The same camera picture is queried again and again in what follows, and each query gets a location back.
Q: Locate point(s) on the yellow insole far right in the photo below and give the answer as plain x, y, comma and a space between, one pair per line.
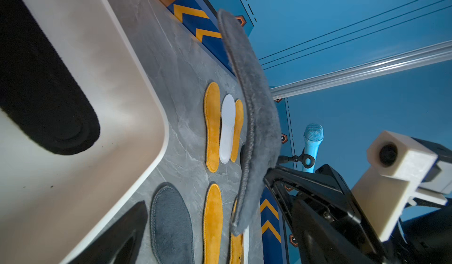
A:
239, 121

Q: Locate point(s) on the yellow insole near left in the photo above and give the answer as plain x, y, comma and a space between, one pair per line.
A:
212, 225

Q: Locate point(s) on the white insole near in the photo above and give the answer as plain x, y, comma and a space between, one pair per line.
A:
246, 246

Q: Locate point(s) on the grey felt insole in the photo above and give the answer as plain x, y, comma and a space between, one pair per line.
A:
263, 139
171, 231

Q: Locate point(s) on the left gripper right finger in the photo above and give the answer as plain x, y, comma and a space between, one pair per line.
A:
327, 235

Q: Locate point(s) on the black insole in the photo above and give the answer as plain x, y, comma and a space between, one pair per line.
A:
38, 93

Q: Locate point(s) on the white insole far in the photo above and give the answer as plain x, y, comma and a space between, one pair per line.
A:
227, 128

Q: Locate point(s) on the right aluminium corner post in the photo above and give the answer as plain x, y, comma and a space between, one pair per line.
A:
424, 56

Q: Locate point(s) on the yellow insole far left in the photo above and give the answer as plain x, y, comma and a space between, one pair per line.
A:
212, 115

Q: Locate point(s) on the black microphone stand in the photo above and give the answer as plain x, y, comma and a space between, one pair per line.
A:
300, 159

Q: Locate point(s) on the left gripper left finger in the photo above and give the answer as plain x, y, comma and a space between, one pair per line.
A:
121, 243

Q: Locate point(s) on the white insole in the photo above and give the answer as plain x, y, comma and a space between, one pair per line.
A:
227, 128
246, 246

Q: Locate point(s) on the blue toy microphone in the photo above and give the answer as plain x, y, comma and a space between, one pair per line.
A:
313, 137

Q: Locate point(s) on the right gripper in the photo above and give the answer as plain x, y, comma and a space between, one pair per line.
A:
325, 184

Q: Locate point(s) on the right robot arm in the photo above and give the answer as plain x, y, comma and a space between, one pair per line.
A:
423, 233

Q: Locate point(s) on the yellow insole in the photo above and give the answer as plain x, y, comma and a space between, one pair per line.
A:
212, 115
236, 253
239, 121
212, 225

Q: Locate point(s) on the yellow insole near right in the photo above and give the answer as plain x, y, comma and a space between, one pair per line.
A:
236, 253

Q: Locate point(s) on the white plastic storage box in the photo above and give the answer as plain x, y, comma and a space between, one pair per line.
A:
54, 206

